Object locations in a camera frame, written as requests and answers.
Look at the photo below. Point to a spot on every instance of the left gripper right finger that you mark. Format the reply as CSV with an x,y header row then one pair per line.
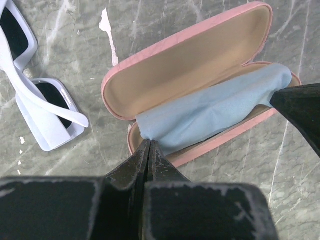
x,y
175,208

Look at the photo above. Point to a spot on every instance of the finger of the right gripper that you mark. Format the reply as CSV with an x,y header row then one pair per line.
x,y
300,105

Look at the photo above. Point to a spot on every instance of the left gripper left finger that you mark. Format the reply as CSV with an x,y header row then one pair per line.
x,y
75,208

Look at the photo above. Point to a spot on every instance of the light blue cleaning cloth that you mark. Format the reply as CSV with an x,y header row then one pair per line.
x,y
197,117

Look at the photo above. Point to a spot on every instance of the white sunglasses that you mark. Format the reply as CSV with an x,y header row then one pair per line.
x,y
47,107

